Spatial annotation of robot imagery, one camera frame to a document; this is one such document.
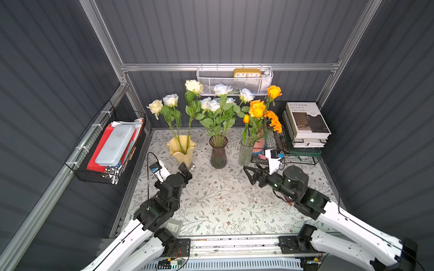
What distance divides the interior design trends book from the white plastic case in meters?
0.80

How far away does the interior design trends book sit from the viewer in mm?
867

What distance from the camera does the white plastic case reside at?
670 millimetres
